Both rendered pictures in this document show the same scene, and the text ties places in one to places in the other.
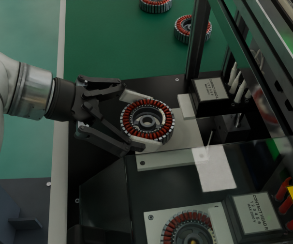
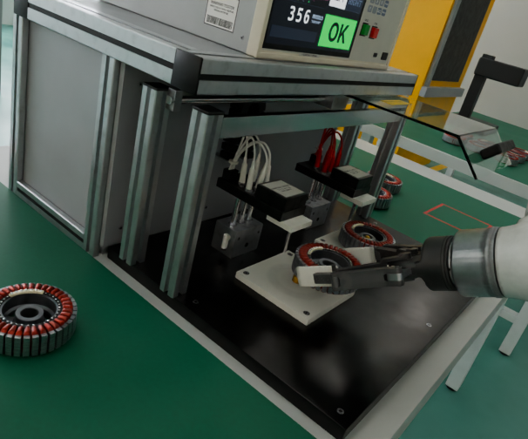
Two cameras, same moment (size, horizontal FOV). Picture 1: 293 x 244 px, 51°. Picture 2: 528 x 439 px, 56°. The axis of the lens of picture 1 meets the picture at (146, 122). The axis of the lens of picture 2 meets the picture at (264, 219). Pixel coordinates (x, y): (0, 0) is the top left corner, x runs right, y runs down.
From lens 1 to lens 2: 1.08 m
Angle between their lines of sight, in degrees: 95
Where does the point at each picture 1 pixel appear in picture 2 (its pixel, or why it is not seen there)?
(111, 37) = not seen: outside the picture
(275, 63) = (335, 87)
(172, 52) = (113, 340)
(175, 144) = not seen: hidden behind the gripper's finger
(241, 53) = (306, 117)
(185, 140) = (286, 266)
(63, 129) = (395, 402)
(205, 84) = (282, 191)
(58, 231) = (455, 337)
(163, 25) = (14, 387)
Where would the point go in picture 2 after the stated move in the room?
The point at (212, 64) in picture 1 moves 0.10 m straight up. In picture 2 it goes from (109, 287) to (117, 229)
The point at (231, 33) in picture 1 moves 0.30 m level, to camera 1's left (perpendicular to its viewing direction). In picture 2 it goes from (289, 118) to (461, 202)
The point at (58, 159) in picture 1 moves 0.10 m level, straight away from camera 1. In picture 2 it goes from (423, 380) to (422, 427)
